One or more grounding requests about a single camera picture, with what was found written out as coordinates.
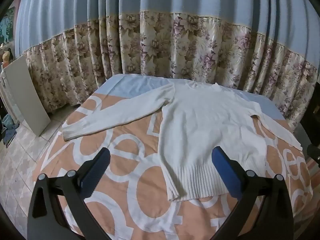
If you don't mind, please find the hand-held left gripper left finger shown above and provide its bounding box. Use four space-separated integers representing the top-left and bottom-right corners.
27 147 112 240

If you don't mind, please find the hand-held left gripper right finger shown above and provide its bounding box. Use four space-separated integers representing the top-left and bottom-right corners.
211 146 294 240

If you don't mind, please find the white knit sweater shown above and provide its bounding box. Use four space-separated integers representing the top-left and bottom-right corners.
62 82 303 202

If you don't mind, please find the orange white patterned bed sheet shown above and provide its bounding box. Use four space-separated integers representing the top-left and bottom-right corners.
32 74 314 240

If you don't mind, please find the black stand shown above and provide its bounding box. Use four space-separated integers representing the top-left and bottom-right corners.
291 80 320 168

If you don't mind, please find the blue cloth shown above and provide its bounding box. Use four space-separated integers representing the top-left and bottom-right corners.
0 114 19 148

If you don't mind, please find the white flat board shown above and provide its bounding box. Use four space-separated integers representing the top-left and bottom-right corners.
4 56 52 137

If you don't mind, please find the white cabinet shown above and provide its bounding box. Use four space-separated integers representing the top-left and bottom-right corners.
0 68 23 124

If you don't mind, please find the blue floral curtain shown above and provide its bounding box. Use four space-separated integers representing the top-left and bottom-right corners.
15 0 319 133

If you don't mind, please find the yellow figurine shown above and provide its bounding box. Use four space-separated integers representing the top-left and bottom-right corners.
2 47 12 69

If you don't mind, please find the wall poster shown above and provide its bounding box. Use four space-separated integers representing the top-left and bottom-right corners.
0 6 15 47

